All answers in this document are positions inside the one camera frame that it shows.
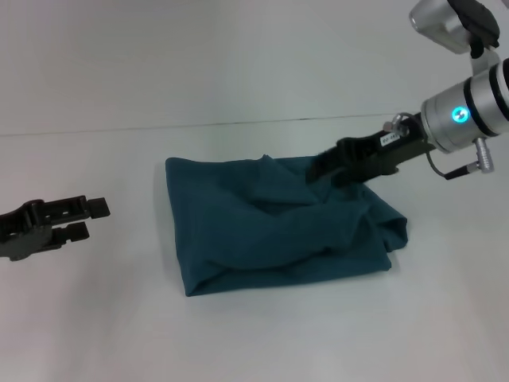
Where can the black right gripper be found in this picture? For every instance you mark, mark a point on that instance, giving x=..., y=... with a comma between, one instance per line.
x=381, y=153

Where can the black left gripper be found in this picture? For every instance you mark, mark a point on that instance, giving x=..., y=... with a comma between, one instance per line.
x=20, y=235

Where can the teal t-shirt with pink print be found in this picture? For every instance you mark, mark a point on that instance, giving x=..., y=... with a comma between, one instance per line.
x=278, y=231

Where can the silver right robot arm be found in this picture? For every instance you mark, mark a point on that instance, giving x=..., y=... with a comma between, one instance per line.
x=469, y=111

